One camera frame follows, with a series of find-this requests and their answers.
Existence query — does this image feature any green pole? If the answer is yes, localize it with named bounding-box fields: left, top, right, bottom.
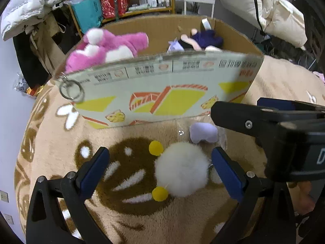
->
left=113, top=0, right=120, bottom=23

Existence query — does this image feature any pink and white plush toy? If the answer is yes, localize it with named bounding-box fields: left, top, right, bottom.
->
left=65, top=28, right=149, bottom=73

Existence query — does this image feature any yellow wooden shelf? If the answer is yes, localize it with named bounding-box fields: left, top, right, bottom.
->
left=61, top=0, right=176, bottom=35

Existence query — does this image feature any teal bag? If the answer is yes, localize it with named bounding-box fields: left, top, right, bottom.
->
left=70, top=0, right=103, bottom=33

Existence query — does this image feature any beige coat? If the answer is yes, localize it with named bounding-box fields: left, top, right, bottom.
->
left=29, top=13, right=66, bottom=74

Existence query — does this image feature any metal key ring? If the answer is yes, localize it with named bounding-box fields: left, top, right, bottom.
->
left=59, top=76, right=85, bottom=103

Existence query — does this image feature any person's right hand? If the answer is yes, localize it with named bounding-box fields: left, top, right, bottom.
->
left=296, top=182, right=318, bottom=215

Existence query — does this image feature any black coat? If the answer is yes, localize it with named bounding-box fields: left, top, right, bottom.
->
left=13, top=30, right=49, bottom=87

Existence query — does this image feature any printed cardboard box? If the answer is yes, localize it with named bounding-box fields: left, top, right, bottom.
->
left=52, top=14, right=264, bottom=130

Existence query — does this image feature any red patterned gift bag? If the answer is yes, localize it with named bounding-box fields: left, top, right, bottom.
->
left=98, top=0, right=131, bottom=19

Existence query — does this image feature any beige patterned blanket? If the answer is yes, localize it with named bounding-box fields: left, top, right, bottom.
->
left=14, top=56, right=325, bottom=244

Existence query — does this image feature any cream cushion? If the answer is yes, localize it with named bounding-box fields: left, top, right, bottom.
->
left=264, top=0, right=308, bottom=49

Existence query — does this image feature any yellow plastic bag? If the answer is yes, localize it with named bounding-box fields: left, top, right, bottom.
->
left=14, top=72, right=45, bottom=98

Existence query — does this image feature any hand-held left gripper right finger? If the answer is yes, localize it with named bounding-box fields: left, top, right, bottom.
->
left=211, top=146, right=297, bottom=244

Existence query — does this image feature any white folded mattress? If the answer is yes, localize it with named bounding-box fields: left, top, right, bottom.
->
left=213, top=0, right=280, bottom=31

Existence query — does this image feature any purple-haired plush doll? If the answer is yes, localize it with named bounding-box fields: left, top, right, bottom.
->
left=168, top=28, right=224, bottom=54

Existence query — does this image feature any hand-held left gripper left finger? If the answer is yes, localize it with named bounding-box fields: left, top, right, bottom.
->
left=25, top=146, right=111, bottom=244

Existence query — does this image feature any white fluffy pompom toy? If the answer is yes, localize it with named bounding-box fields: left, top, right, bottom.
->
left=148, top=140, right=211, bottom=201

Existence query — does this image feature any white puffer jacket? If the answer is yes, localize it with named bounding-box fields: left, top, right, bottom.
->
left=0, top=0, right=64, bottom=41

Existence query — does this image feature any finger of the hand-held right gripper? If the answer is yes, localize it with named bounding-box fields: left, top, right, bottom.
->
left=211, top=101, right=318, bottom=136
left=257, top=98, right=325, bottom=119

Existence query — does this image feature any small lavender plush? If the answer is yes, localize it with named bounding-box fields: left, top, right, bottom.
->
left=189, top=122, right=218, bottom=144

